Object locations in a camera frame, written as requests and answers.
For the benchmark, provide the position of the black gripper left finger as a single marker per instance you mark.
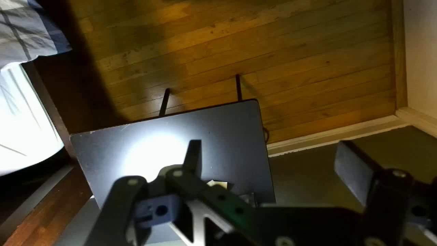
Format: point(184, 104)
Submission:
point(123, 209)

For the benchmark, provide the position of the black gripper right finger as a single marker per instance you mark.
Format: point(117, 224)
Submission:
point(390, 205)

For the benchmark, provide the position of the white baseboard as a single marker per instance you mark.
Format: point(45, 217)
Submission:
point(341, 131)

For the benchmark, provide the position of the black side table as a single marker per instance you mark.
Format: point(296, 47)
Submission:
point(226, 137)

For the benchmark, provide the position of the plaid and white bedding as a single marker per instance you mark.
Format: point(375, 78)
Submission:
point(22, 123)

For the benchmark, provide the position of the brown wooden headboard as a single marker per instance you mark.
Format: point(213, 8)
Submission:
point(48, 100)

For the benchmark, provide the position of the plaid bed blanket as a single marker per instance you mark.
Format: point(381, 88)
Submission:
point(22, 28)

